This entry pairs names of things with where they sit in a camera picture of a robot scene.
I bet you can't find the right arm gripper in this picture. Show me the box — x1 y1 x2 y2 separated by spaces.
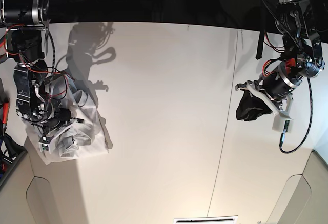
31 107 76 136

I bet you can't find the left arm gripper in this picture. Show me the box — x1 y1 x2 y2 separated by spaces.
236 62 303 121

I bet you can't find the white t-shirt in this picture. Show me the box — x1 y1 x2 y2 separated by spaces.
24 79 109 165

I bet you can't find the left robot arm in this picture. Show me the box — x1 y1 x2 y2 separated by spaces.
235 0 325 121

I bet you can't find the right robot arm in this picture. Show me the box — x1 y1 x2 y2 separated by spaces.
1 0 77 147

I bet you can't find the grey bin with tools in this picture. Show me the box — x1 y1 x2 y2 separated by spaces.
1 133 28 189

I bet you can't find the white vent grille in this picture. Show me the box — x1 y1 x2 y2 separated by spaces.
173 216 238 224

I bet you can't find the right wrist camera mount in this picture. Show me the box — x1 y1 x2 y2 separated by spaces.
38 118 85 154

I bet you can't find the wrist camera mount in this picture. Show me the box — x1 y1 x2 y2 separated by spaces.
38 118 85 154
235 80 293 133

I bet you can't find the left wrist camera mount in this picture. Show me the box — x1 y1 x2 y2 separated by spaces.
235 80 293 133

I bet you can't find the orange handled tool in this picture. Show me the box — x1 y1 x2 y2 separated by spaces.
1 100 10 136

